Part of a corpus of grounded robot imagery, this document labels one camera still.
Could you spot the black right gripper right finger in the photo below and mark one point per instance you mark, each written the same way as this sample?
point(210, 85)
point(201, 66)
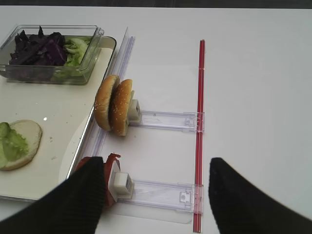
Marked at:
point(239, 207)

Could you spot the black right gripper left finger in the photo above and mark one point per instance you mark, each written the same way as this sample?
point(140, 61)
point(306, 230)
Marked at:
point(73, 207)

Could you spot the stack of red meat slices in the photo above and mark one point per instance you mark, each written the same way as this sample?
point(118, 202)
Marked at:
point(111, 168)

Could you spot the lettuce leaf on bun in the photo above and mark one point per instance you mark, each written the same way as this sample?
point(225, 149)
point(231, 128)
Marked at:
point(13, 146)

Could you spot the green lettuce in container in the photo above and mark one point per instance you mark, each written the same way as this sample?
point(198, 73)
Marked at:
point(75, 47)

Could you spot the red strip right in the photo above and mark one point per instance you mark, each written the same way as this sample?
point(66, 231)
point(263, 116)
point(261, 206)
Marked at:
point(200, 117)

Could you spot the white pusher block lower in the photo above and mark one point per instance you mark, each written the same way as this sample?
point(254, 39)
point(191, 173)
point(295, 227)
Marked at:
point(120, 186)

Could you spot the white pusher block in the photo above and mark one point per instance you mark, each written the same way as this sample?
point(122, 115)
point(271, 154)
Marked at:
point(120, 186)
point(134, 112)

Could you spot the clear divider strip right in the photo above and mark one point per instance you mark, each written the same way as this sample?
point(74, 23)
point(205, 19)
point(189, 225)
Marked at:
point(119, 68)

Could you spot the white bun base on tray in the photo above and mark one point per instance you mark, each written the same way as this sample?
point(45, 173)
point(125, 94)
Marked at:
point(32, 132)

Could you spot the metal serving tray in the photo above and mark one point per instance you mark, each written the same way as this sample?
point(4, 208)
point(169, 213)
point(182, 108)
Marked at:
point(64, 113)

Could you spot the sesame bun outer half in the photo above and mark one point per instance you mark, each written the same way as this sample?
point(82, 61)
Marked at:
point(103, 99)

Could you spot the sesame bun half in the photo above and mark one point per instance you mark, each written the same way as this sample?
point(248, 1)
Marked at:
point(103, 99)
point(120, 106)

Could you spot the white pusher block upper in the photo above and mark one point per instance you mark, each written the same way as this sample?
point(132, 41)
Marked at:
point(134, 112)

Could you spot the sesame bun inner half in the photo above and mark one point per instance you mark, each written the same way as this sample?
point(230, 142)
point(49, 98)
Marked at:
point(120, 106)

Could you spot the clear plastic salad container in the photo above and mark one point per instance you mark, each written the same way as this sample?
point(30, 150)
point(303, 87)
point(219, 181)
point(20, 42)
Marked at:
point(44, 74)

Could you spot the shredded purple cabbage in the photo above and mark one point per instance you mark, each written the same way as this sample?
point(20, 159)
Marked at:
point(39, 49)

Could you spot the clear rail track lower right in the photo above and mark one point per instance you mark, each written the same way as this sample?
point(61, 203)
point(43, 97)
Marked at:
point(179, 197)

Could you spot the clear rail track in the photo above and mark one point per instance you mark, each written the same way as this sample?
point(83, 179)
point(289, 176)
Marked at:
point(185, 122)
point(179, 197)

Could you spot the clear rail track upper right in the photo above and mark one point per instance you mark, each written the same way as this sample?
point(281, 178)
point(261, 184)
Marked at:
point(185, 122)

